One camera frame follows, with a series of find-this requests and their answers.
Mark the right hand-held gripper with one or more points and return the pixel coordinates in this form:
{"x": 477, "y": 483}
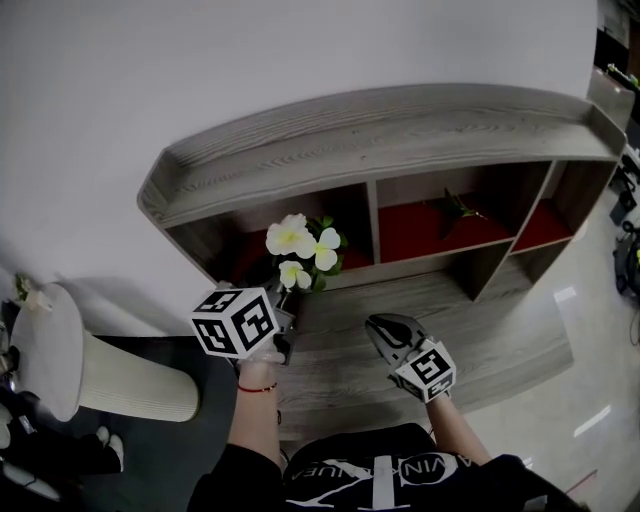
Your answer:
{"x": 415, "y": 357}

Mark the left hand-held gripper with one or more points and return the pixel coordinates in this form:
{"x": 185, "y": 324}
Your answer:
{"x": 235, "y": 322}

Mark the white artificial flowers bunch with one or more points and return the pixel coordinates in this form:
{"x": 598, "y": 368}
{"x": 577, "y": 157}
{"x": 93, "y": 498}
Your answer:
{"x": 295, "y": 245}

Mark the person's left forearm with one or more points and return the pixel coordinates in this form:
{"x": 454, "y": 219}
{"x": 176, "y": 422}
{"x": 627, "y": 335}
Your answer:
{"x": 257, "y": 415}

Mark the person's right forearm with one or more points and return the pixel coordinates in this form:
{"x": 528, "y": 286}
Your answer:
{"x": 457, "y": 430}

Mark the person's black printed shirt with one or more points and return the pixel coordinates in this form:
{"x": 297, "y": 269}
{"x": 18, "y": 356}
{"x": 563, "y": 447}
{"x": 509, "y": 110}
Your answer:
{"x": 380, "y": 475}

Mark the green artificial plant sprig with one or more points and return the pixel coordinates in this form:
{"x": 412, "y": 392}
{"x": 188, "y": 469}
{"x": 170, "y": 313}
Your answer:
{"x": 457, "y": 210}

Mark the grey wooden shelf cabinet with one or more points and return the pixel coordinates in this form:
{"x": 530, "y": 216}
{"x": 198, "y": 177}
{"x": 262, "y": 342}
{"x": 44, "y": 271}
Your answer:
{"x": 400, "y": 130}

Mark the white round table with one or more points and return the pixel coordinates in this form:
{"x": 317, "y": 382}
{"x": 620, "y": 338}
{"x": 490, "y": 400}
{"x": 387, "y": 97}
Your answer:
{"x": 55, "y": 350}

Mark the small white flower sprig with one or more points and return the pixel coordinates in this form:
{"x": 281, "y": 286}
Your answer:
{"x": 30, "y": 295}

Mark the black office chair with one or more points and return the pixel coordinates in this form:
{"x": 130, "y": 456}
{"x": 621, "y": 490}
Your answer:
{"x": 627, "y": 265}

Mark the black equipment on floor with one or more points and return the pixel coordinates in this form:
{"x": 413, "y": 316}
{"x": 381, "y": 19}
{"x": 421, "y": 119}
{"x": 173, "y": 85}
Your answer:
{"x": 625, "y": 195}

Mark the grey background desk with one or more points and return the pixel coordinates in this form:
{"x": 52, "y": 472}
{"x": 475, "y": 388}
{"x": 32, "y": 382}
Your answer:
{"x": 607, "y": 95}

